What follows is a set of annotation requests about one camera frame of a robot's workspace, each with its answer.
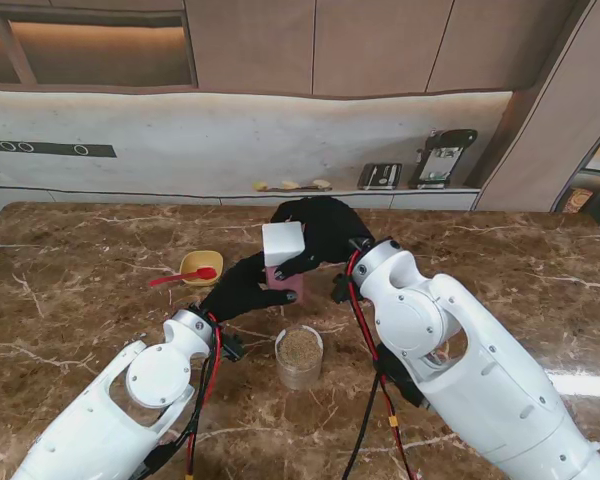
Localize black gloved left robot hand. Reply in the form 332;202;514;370
199;251;300;323

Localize red black left arm cable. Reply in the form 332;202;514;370
129;312;246;480

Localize tall wooden cabinet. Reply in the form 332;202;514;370
472;0;600;214

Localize white square container lid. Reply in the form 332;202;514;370
261;221;307;269

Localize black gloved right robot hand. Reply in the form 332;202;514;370
270;196;374;280

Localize red plastic measuring spoon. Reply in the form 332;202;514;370
148;267;218;288

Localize pink container with white lid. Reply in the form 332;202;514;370
265;264;307;307

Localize round wooden ornament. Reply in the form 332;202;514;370
562;188;594;214

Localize black espresso machine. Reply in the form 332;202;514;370
408;128;479;190

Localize red black right arm cable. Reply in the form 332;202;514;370
339;249;416;480

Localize red black arm cable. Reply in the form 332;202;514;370
339;249;416;480
129;312;246;480

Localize wooden cutting board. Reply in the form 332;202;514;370
264;182;333;192

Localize lit open shelf niche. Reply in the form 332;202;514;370
0;0;199;94

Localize clear jar of grain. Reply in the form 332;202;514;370
274;324;325;391

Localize black wall control panel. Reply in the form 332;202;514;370
0;139;117;161

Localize wooden wall cabinets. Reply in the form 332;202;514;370
182;0;597;101

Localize black silver toaster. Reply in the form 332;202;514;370
356;162;403;191

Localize yellow plastic bowl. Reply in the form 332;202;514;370
179;250;225;287

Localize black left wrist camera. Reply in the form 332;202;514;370
219;332;246;362

